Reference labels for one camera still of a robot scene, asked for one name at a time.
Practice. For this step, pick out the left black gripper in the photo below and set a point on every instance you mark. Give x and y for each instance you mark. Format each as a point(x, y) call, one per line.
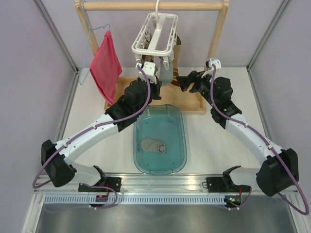
point(157, 87)

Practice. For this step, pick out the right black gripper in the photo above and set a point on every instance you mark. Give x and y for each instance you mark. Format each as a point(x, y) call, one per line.
point(194, 76)

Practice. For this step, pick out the white clip sock hanger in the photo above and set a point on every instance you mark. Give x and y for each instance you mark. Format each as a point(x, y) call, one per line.
point(157, 37)

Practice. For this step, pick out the grey ankle sock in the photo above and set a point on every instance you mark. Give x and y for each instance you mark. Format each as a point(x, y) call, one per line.
point(166, 75)
point(150, 145)

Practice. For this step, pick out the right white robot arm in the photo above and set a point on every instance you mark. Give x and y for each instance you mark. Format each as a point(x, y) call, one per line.
point(278, 167)

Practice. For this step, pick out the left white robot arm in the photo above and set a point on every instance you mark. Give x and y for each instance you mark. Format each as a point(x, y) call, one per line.
point(58, 159)

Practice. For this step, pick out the wooden clothes rack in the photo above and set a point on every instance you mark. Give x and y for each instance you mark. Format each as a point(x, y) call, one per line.
point(188, 105)

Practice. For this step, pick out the cream striped sock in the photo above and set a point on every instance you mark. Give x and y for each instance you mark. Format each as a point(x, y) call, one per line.
point(176, 53)

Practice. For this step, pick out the argyle patterned sock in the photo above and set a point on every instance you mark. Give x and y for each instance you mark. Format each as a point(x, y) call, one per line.
point(147, 58)

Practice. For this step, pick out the red mesh cloth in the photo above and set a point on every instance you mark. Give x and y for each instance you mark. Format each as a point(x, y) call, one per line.
point(106, 69)

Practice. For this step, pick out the blue translucent plastic bin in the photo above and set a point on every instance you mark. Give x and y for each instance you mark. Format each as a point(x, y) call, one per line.
point(163, 123)

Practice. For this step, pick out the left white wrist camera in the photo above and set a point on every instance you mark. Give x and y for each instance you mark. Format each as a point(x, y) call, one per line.
point(147, 71)

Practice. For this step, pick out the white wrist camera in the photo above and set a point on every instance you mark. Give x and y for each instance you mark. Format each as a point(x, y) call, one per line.
point(212, 64)
point(147, 71)

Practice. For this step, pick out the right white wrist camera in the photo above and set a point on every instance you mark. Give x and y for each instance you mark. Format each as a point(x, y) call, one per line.
point(212, 64)

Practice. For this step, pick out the blue wire hanger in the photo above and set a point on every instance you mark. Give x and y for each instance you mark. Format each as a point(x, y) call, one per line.
point(88, 41)

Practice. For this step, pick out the right aluminium frame post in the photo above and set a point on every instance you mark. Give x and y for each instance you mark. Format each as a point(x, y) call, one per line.
point(268, 32)

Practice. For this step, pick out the aluminium frame post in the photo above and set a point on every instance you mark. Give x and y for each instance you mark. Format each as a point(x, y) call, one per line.
point(268, 32)
point(55, 33)

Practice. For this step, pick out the aluminium mounting rail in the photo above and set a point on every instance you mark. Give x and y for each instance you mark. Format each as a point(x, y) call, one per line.
point(148, 184)

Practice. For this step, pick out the left aluminium frame post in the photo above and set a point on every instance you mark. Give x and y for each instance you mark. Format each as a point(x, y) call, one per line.
point(55, 33)

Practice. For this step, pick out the slotted cable duct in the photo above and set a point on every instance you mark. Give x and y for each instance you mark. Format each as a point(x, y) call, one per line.
point(136, 199)

